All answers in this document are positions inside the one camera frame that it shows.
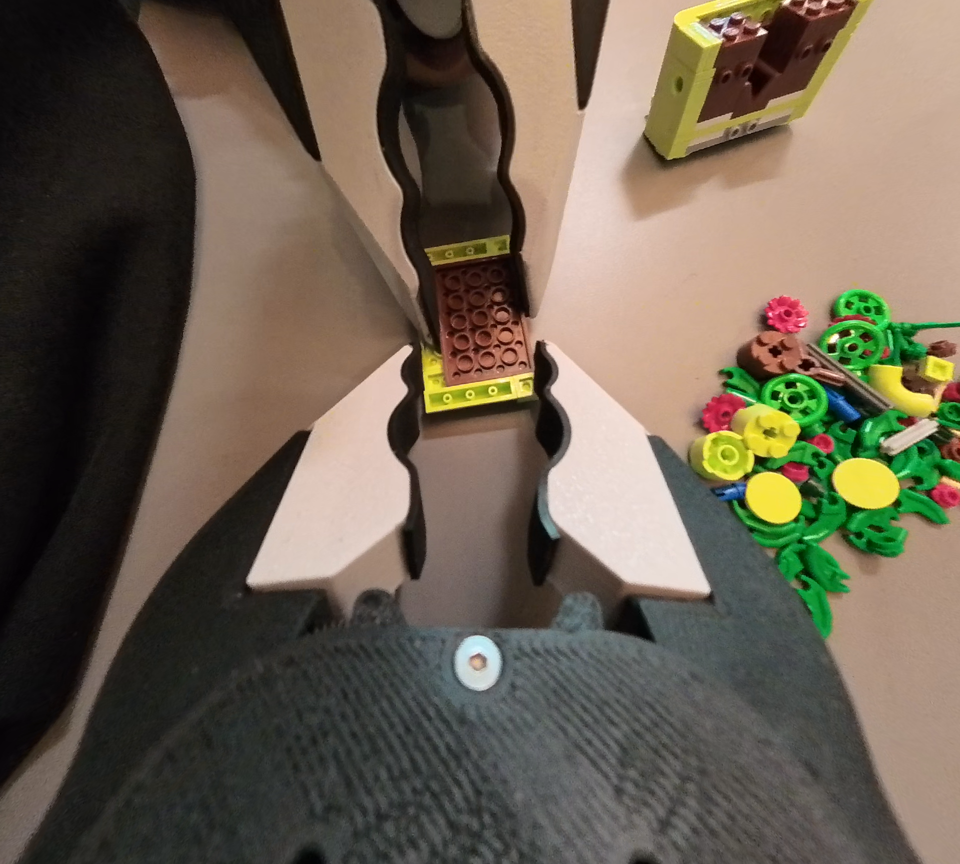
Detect person's black jacket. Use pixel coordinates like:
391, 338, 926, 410
0, 0, 200, 794

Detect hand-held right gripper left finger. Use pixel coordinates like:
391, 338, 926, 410
246, 345, 429, 614

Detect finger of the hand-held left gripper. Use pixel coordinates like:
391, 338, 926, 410
273, 0, 440, 349
466, 0, 594, 321

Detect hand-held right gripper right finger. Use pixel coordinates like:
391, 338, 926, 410
529, 341, 714, 601

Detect lime and brown toy panel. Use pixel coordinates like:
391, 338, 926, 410
420, 238, 539, 417

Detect pile of small toy pieces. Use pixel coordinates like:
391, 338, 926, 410
701, 288, 960, 642

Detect lime toy brick pot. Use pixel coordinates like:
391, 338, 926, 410
642, 0, 879, 164

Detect person's left hand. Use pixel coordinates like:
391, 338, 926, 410
405, 35, 469, 91

